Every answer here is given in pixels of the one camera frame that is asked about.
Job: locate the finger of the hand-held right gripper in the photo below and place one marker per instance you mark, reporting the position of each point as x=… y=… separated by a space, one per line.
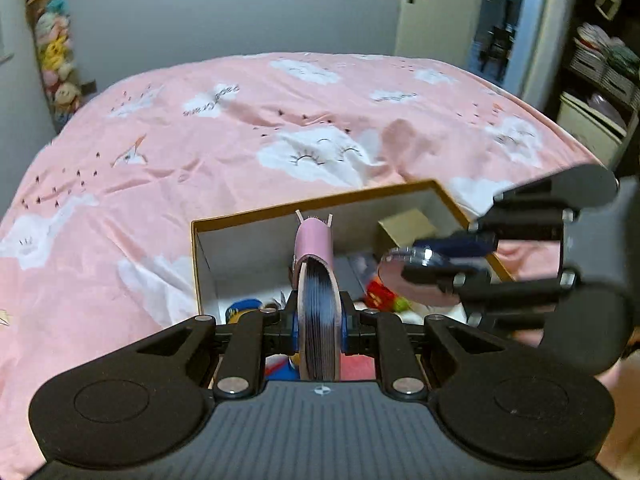
x=500 y=296
x=530 y=215

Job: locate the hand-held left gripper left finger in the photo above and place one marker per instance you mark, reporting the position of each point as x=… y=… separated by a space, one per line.
x=289 y=331

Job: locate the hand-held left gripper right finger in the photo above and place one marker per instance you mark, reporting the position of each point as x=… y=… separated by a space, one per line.
x=352 y=332

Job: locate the round compact mirror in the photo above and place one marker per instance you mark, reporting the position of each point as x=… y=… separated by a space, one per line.
x=415 y=285

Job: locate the orange cardboard box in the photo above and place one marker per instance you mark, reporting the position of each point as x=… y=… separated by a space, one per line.
x=250 y=260

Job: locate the pink notebook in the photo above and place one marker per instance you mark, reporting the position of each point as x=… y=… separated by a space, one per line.
x=312 y=245

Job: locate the gold box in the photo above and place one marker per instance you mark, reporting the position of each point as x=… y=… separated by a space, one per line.
x=405 y=227

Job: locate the red crochet ball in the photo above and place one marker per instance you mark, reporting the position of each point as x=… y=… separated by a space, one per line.
x=382 y=295

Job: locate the dog plush toy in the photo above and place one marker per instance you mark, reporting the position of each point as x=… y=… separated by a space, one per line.
x=245 y=307

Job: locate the green crochet leaf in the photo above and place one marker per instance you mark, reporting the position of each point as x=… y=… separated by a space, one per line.
x=401 y=304

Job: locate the white storage bin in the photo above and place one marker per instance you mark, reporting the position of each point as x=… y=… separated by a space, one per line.
x=590 y=130

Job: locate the dark shelf unit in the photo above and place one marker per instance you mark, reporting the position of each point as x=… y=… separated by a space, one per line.
x=600 y=70

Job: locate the dark chair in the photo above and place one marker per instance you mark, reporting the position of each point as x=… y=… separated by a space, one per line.
x=497 y=40

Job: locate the white door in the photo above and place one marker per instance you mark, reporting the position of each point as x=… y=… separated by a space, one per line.
x=450 y=25

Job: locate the hanging column of plush toys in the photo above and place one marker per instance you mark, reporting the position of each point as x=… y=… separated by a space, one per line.
x=55 y=60

